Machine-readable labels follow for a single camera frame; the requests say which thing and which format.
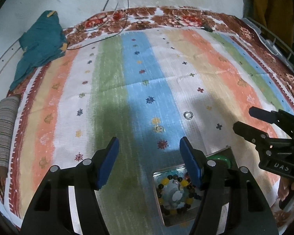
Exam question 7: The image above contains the green jade bangle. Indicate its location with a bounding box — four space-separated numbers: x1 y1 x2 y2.
207 155 231 169

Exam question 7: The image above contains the black yellow bead bracelet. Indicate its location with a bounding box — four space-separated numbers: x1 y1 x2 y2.
155 173 204 217

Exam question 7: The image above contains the light blue bead bracelet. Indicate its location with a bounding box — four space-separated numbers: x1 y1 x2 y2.
159 168 192 201

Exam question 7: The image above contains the pastel bead bracelet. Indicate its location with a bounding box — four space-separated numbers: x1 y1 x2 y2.
161 180 190 209

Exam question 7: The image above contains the clear jewelry tray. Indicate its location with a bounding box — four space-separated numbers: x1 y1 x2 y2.
152 165 203 227

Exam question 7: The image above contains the person's right hand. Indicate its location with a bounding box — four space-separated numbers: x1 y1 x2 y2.
278 177 294 201

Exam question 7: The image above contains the striped colourful bed cover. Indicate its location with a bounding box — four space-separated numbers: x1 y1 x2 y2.
3 26 294 235

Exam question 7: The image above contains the striped grey pillow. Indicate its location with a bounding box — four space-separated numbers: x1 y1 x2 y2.
0 94 21 178

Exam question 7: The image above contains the black charger plug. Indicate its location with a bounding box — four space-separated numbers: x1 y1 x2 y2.
201 25 213 32

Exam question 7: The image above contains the brown hanging garment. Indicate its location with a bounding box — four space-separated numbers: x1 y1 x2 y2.
243 0 294 52

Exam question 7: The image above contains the teal cloth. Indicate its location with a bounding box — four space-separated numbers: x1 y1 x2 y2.
9 10 67 91

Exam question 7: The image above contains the metal wire rack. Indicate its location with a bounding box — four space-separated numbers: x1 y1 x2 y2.
242 17 294 73

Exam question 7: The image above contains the black charger cable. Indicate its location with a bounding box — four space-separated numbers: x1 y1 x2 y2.
64 0 130 51

